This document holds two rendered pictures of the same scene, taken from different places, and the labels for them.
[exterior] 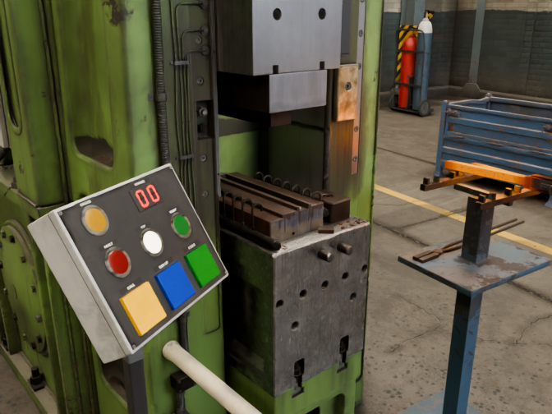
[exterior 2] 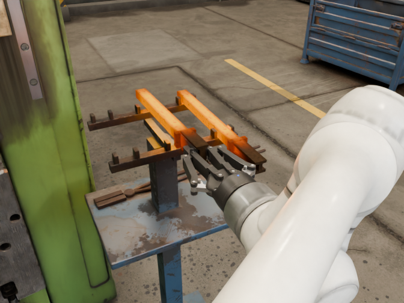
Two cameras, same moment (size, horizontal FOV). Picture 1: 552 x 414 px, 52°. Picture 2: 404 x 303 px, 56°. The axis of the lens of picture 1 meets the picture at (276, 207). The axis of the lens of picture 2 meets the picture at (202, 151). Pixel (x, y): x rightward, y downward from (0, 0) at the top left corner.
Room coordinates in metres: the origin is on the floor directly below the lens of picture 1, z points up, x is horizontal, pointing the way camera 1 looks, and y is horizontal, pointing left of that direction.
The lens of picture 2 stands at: (0.88, -0.85, 1.45)
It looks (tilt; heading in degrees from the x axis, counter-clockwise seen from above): 32 degrees down; 6
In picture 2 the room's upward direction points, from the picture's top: straight up
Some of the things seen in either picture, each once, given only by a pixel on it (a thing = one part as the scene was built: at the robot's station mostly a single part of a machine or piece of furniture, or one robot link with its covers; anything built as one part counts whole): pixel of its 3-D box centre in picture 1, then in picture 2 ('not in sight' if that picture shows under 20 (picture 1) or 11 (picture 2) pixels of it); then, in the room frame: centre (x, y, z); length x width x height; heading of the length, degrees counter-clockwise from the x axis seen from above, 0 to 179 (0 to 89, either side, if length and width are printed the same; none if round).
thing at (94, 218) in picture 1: (94, 220); not in sight; (0.94, 0.32, 1.16); 0.05 x 0.03 x 0.04; 130
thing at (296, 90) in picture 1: (249, 83); not in sight; (1.63, 0.08, 1.32); 0.42 x 0.20 x 0.10; 40
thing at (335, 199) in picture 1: (327, 205); not in sight; (1.63, -0.16, 0.95); 0.12 x 0.08 x 0.06; 40
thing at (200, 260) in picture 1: (201, 265); not in sight; (1.09, 0.16, 1.01); 0.07 x 0.05 x 0.07; 155
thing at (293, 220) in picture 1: (250, 202); not in sight; (1.63, 0.08, 0.96); 0.42 x 0.20 x 0.09; 40
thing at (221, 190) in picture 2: not in sight; (231, 187); (1.39, -0.84, 1.05); 0.09 x 0.08 x 0.07; 32
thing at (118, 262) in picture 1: (117, 262); not in sight; (0.92, 0.28, 1.09); 0.05 x 0.03 x 0.04; 130
